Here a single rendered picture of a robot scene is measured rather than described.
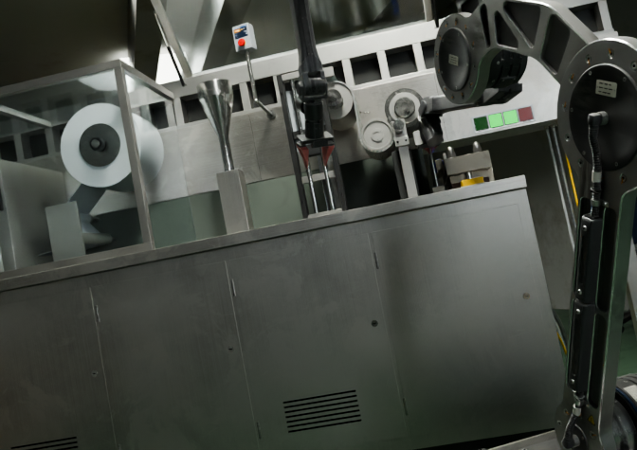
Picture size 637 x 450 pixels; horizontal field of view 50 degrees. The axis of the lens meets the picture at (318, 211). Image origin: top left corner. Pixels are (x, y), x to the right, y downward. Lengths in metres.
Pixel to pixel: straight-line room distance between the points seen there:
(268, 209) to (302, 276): 0.69
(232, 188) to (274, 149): 0.34
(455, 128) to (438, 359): 1.04
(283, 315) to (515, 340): 0.75
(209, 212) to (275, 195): 0.30
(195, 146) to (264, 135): 0.31
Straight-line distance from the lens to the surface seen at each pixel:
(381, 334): 2.29
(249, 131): 2.99
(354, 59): 3.01
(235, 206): 2.69
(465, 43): 1.54
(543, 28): 1.32
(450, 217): 2.27
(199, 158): 3.03
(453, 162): 2.52
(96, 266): 2.49
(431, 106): 2.33
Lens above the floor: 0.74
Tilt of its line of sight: 4 degrees up
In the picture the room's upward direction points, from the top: 11 degrees counter-clockwise
